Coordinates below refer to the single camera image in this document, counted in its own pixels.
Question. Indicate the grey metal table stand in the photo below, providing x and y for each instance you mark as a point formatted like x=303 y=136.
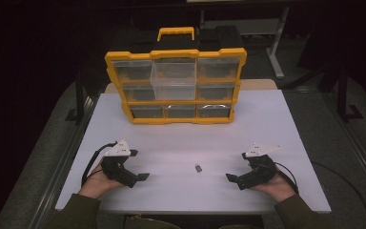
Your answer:
x=275 y=60

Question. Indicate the person's right hand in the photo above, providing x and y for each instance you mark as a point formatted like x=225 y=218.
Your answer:
x=276 y=187

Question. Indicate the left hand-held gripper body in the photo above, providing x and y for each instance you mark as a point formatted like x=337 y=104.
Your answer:
x=117 y=149

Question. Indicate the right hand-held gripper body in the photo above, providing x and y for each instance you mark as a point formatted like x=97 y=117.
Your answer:
x=260 y=171

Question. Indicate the yellow drawer organizer cabinet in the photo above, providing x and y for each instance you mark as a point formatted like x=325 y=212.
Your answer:
x=178 y=109

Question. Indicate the small grey metal part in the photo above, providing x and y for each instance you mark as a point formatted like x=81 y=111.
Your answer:
x=198 y=168

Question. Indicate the pulled-out clear plastic drawer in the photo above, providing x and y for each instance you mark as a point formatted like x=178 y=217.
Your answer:
x=174 y=87

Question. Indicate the person's left hand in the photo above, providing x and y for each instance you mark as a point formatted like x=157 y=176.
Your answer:
x=97 y=184

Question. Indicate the set of closed clear drawers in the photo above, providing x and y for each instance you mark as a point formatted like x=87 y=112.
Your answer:
x=217 y=68

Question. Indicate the black metal stand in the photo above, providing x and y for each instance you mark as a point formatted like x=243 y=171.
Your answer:
x=343 y=95
x=79 y=95

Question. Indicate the metal frame rail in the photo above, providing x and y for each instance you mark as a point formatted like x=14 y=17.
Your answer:
x=362 y=152
x=60 y=162

